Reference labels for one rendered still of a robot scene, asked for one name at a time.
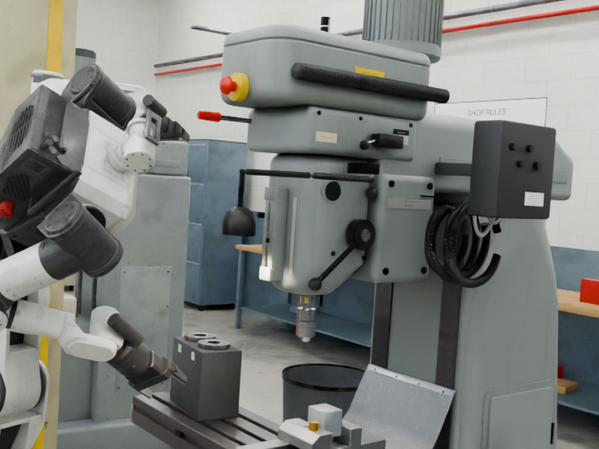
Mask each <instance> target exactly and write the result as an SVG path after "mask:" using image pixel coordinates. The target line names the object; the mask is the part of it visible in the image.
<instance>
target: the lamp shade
mask: <svg viewBox="0 0 599 449"><path fill-rule="evenodd" d="M255 233H256V221H255V217H254V214H253V212H252V211H250V210H249V209H248V208H245V207H244V206H242V207H241V206H236V207H232V208H230V209H228V210H227V211H226V214H225V217H224V219H223V224H222V234H224V235H233V236H255Z"/></svg>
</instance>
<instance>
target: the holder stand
mask: <svg viewBox="0 0 599 449"><path fill-rule="evenodd" d="M172 363H173V364H175V365H176V366H177V367H178V369H179V370H180V371H181V372H182V373H183V374H184V375H185V376H186V377H187V382H186V384H183V383H182V382H180V381H179V380H177V379H175V378H174V377H172V376H171V387H170V400H172V401H173V402H174V403H175V404H177V405H178V406H180V407H181V408H182V409H183V410H185V411H186V412H188V413H189V414H190V415H191V416H193V417H194V418H195V419H196V420H197V421H203V420H219V419H228V418H236V417H238V413H239V398H240V384H241V368H242V351H241V350H240V349H238V348H236V347H233V346H231V345H230V342H229V341H226V340H222V339H217V338H216V335H215V334H212V333H207V332H188V333H186V334H185V335H184V336H179V337H174V338H173V355H172Z"/></svg>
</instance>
